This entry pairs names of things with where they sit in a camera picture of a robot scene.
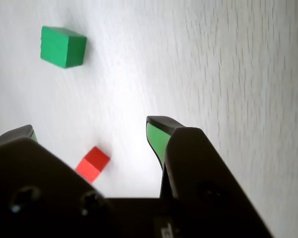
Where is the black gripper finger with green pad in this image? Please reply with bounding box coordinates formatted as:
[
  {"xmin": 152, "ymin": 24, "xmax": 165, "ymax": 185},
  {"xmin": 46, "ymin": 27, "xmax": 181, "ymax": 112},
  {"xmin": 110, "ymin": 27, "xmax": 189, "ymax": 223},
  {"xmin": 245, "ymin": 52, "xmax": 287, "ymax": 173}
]
[
  {"xmin": 0, "ymin": 123, "xmax": 126, "ymax": 238},
  {"xmin": 146, "ymin": 115, "xmax": 274, "ymax": 238}
]

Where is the red wooden cube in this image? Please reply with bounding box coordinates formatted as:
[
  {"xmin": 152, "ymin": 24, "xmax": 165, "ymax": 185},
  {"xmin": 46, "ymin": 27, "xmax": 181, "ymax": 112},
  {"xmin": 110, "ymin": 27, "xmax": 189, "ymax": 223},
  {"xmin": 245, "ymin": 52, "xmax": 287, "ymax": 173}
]
[{"xmin": 74, "ymin": 146, "xmax": 112, "ymax": 184}]

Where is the green wooden cube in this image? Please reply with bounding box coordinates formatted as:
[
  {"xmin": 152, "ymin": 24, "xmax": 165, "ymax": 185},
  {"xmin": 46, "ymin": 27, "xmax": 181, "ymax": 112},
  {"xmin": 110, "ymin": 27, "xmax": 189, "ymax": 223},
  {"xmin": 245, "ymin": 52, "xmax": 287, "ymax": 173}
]
[{"xmin": 39, "ymin": 25, "xmax": 88, "ymax": 69}]

